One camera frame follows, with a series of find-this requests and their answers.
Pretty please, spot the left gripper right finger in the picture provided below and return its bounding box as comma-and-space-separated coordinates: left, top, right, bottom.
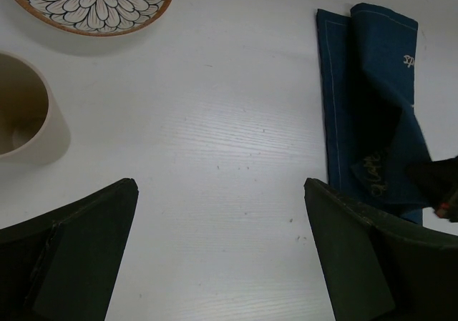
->
304, 178, 457, 321

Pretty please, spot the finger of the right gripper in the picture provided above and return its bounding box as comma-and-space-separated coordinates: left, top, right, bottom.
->
406, 157, 457, 223

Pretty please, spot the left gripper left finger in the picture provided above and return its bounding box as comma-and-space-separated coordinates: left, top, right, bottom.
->
1, 178, 138, 320

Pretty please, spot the blue whale cloth napkin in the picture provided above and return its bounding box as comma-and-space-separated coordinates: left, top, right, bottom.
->
316, 3, 430, 224

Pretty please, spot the beige ceramic cup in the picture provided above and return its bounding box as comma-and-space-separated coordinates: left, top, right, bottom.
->
1, 51, 71, 165

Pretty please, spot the floral orange-rimmed plate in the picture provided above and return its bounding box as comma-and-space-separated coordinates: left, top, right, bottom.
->
15, 0, 172, 37

